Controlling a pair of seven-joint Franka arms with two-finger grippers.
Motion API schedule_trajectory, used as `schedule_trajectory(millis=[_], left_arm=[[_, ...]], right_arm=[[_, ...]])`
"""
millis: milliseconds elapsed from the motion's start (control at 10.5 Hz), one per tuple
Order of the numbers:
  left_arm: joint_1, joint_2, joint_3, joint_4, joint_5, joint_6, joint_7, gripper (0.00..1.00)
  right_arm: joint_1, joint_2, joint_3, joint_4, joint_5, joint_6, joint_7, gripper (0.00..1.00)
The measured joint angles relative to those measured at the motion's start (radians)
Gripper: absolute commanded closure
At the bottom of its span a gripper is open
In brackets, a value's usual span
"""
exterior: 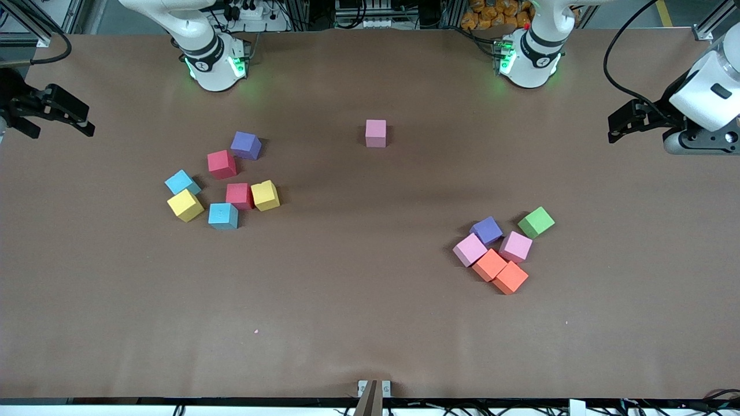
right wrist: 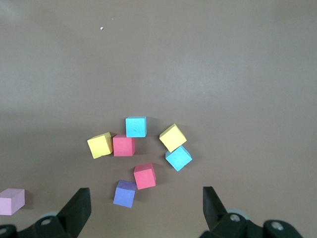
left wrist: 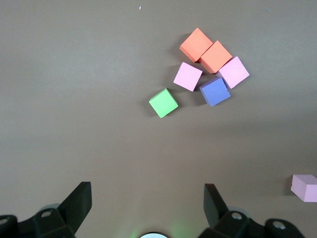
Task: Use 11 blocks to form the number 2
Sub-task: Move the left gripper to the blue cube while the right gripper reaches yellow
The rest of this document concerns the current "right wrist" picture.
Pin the purple foam cube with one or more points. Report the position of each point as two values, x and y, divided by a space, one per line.
123 196

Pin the red foam cube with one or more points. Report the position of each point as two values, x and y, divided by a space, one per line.
144 177
123 146

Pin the cyan foam cube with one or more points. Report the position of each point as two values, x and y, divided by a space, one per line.
135 127
177 158

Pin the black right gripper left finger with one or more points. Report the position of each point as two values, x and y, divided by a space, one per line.
79 210

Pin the pink foam cube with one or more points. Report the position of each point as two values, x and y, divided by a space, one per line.
10 202

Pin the yellow foam cube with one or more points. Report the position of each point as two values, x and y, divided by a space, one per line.
99 146
172 137

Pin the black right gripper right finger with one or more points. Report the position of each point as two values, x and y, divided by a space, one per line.
213 213

